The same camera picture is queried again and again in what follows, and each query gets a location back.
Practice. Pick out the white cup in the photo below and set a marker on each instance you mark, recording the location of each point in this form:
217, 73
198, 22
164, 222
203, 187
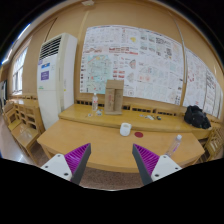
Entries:
125, 129

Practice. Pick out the clear water bottle back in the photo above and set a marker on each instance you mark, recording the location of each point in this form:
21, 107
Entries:
94, 102

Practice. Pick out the clear water bottle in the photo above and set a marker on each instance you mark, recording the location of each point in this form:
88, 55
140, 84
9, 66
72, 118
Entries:
174, 145
94, 102

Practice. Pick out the wooden chair left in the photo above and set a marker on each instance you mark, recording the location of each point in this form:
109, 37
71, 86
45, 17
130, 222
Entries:
24, 121

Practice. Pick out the small items on table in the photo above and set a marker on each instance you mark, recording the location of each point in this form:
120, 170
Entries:
151, 117

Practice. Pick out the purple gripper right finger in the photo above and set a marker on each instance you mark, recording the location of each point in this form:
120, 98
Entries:
151, 166

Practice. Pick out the black bag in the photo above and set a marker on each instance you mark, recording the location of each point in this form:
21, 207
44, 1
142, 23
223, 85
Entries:
196, 117

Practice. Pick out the brown cardboard box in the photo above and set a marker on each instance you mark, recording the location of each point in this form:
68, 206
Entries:
113, 97

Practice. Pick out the front wooden table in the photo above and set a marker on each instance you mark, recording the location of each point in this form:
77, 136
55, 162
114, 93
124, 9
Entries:
110, 151

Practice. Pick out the red round coaster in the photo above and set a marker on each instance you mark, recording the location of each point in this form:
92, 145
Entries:
138, 134

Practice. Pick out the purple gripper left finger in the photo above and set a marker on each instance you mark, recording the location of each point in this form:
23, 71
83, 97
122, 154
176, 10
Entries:
70, 166

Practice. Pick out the window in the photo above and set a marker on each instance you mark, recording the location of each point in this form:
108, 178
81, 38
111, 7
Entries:
18, 71

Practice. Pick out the large wall poster sheet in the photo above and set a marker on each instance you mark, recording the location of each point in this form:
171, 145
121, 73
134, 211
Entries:
150, 64

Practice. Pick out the right wall poster sheet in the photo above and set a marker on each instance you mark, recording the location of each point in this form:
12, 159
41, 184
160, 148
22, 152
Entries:
202, 88

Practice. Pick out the wooden table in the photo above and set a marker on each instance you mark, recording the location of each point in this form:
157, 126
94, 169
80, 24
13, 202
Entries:
110, 151
85, 114

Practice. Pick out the clear water bottle front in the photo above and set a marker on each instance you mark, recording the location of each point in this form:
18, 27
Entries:
174, 145

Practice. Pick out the back wooden table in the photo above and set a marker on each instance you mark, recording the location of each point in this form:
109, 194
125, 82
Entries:
85, 114

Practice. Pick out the white standing air conditioner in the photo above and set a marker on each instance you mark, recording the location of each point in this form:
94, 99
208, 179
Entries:
55, 77

